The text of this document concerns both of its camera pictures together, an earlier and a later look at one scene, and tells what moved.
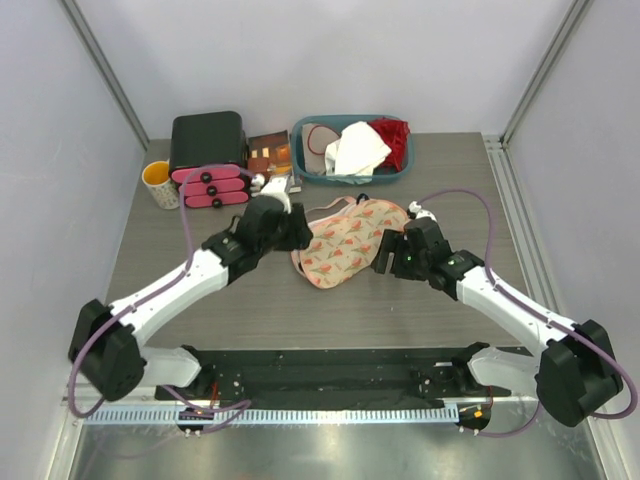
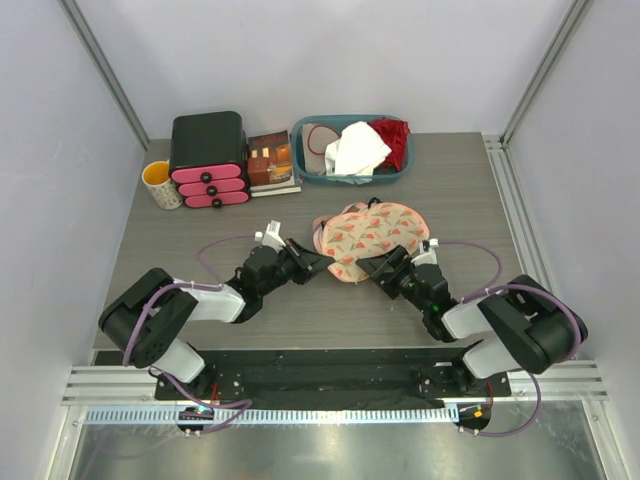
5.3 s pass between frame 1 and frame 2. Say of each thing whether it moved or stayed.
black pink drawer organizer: stayed
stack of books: stayed
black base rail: stayed
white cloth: stayed
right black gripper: moved
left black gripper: moved
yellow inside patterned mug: stayed
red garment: stayed
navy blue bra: moved
